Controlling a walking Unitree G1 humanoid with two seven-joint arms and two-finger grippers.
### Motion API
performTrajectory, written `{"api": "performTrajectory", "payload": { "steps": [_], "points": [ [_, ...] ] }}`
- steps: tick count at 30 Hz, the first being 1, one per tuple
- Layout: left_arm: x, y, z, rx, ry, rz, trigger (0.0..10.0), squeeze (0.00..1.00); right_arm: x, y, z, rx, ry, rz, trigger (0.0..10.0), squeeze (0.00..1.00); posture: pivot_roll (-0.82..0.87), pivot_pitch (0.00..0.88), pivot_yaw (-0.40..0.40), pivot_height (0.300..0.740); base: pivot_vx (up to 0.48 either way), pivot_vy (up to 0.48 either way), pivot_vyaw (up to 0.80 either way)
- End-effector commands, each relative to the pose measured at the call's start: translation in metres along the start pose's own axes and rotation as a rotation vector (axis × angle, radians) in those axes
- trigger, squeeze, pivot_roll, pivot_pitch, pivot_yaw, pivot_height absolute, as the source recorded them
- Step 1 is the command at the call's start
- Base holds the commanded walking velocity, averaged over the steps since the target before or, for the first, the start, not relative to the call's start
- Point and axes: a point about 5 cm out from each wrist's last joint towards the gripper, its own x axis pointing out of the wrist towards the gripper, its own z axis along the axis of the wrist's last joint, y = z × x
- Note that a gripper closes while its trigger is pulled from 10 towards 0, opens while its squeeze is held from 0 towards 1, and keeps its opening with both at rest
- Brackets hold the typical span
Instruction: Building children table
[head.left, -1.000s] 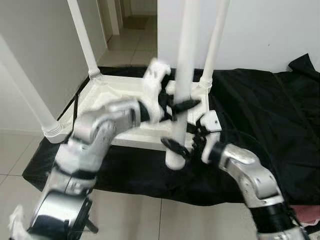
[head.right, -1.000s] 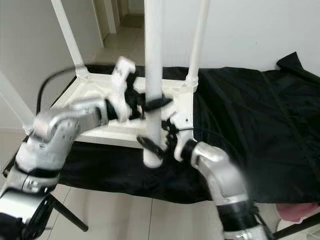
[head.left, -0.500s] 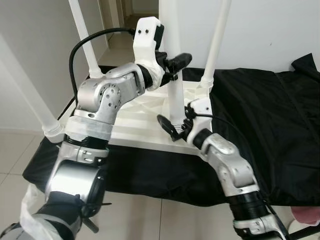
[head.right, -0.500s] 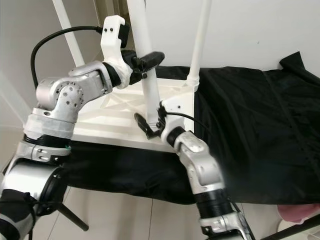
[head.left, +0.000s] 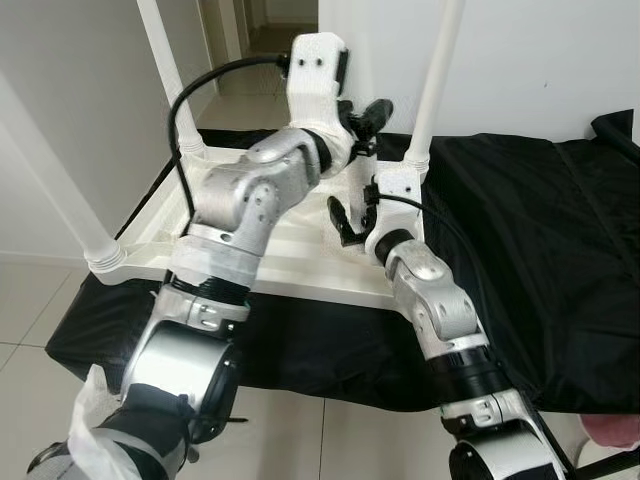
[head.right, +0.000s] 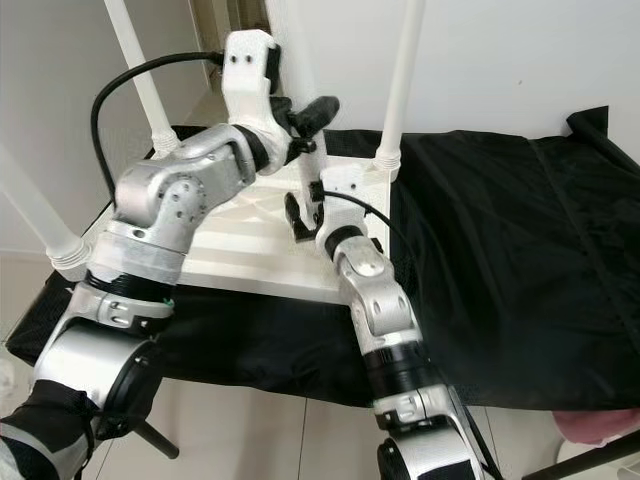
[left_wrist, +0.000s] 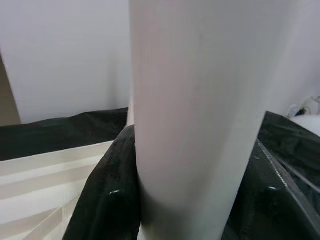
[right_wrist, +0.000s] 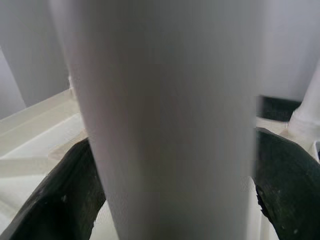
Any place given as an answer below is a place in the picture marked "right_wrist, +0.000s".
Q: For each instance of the white plastic table leg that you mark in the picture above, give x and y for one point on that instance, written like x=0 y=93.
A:
x=170 y=112
x=306 y=107

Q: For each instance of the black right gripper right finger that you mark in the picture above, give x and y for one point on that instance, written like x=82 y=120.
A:
x=292 y=190

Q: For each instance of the black cloth table cover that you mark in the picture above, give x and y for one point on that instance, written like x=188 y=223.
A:
x=277 y=107

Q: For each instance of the white plastic table top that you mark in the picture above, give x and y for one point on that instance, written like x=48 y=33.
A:
x=32 y=140

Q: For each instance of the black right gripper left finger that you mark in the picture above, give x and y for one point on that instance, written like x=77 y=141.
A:
x=57 y=200

